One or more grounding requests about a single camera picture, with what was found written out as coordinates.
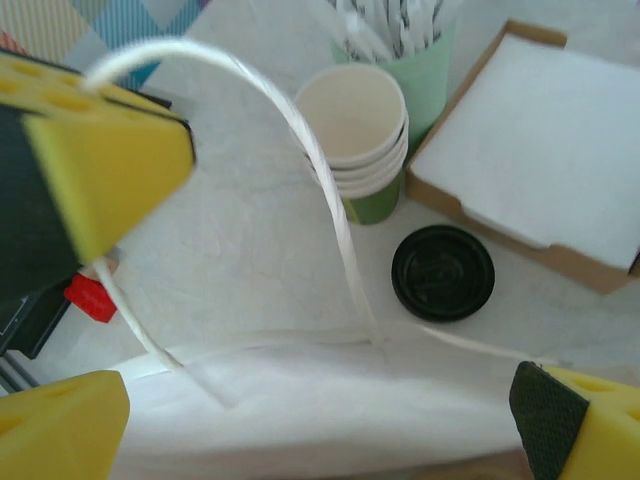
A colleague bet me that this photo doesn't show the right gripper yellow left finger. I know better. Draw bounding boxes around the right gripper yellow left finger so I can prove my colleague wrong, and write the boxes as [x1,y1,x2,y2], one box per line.
[0,369,132,480]

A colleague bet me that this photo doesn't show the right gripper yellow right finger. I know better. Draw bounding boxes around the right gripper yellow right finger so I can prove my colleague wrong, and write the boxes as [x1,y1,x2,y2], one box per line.
[508,360,640,480]

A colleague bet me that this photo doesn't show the black plastic coffee lid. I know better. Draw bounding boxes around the black plastic coffee lid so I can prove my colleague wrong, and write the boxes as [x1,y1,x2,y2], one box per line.
[391,224,497,322]

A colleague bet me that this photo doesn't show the white red printed paper bag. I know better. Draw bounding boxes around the white red printed paper bag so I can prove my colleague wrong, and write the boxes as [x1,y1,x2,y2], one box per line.
[82,39,566,480]

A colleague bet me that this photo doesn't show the green paper cup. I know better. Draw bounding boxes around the green paper cup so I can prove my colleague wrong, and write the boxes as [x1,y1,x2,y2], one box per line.
[293,62,410,171]

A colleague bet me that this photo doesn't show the small wooden block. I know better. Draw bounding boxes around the small wooden block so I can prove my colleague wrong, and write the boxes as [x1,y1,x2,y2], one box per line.
[82,249,122,276]

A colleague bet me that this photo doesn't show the red block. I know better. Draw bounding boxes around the red block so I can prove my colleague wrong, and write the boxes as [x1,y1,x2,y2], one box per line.
[63,273,119,324]

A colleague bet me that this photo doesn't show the stacked green paper cups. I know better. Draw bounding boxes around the stacked green paper cups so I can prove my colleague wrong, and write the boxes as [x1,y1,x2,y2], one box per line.
[309,134,409,226]

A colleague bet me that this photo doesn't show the brown cardboard napkin tray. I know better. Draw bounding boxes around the brown cardboard napkin tray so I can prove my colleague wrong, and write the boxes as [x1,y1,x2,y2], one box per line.
[404,18,640,296]

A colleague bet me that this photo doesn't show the white wrapped paper straw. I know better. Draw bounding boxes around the white wrapped paper straw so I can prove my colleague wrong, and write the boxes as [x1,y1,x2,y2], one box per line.
[389,0,419,57]
[324,0,396,64]
[412,0,451,51]

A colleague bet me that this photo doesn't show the white napkin stack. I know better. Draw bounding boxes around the white napkin stack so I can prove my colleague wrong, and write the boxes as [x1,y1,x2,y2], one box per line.
[409,34,640,274]

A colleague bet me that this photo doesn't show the mint green straw holder cup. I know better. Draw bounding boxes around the mint green straw holder cup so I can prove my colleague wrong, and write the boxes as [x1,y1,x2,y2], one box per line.
[329,14,459,151]

